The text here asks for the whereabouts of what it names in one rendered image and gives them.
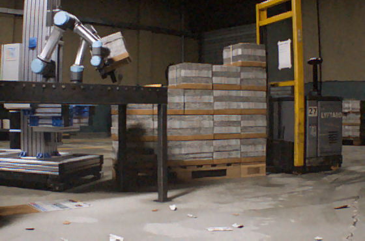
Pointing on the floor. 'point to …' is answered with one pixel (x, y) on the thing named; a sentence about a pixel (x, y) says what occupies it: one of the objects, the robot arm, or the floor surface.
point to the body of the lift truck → (313, 128)
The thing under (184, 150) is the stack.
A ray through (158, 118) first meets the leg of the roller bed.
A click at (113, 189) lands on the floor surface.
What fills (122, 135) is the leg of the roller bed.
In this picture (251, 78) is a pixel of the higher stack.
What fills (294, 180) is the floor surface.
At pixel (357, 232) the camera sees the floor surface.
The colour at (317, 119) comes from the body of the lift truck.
